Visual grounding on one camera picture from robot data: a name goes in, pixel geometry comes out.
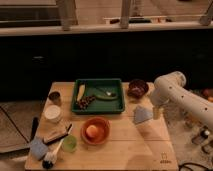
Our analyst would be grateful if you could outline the light blue towel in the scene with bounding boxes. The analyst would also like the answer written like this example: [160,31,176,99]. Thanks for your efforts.
[133,106,153,124]

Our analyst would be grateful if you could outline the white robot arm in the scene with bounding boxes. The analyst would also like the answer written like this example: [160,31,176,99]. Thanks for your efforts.
[149,71,213,131]

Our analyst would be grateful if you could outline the dark red bowl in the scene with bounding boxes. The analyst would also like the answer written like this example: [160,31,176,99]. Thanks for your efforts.
[127,79,149,99]

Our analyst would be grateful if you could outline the spice bottle rack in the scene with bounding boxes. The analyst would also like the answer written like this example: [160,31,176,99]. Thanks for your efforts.
[186,114,213,155]

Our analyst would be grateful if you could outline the orange clay bowl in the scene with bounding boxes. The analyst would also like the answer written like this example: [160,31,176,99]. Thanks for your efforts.
[81,117,110,145]

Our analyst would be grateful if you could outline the green plastic tray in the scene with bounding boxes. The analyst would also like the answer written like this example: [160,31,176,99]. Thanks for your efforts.
[71,78,125,115]

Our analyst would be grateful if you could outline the orange ball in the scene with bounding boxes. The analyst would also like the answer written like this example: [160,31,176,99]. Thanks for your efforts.
[86,125,99,138]

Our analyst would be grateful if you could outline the dark grape bunch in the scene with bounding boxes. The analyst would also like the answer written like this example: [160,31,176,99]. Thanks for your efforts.
[76,95,96,110]

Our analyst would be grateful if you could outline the yellow corn cob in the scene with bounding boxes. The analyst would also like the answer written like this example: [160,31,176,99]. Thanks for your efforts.
[77,84,85,101]

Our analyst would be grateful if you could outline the green plastic cup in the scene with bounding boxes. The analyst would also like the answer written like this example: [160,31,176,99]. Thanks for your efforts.
[62,135,77,153]

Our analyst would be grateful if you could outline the metal cup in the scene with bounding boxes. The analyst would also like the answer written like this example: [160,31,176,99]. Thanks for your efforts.
[48,91,62,106]

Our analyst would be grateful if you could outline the white round container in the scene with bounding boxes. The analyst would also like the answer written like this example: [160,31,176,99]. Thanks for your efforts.
[44,105,62,123]

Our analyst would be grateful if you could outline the white dish brush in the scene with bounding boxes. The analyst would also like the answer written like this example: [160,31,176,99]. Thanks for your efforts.
[42,141,63,169]

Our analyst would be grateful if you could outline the blue sponge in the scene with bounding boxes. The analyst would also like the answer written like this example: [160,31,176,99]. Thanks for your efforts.
[30,137,48,160]

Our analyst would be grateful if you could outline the black cable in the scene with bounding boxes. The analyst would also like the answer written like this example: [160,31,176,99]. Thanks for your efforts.
[178,161,213,171]

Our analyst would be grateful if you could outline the black handled tool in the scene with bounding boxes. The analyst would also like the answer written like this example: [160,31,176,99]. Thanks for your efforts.
[30,117,39,140]

